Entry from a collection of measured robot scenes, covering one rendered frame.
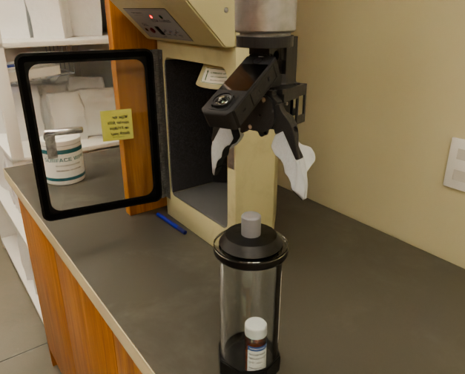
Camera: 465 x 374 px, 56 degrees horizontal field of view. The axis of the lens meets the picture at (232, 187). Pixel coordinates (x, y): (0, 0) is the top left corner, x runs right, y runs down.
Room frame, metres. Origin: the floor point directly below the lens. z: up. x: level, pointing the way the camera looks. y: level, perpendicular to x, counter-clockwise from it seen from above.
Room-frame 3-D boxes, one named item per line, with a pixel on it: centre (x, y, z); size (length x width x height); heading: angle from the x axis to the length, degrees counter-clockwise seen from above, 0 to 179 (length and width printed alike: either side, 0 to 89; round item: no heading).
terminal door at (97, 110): (1.03, 0.33, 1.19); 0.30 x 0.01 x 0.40; 116
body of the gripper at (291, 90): (0.57, -0.05, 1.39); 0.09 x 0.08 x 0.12; 142
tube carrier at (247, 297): (0.55, -0.03, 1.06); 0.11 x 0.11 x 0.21
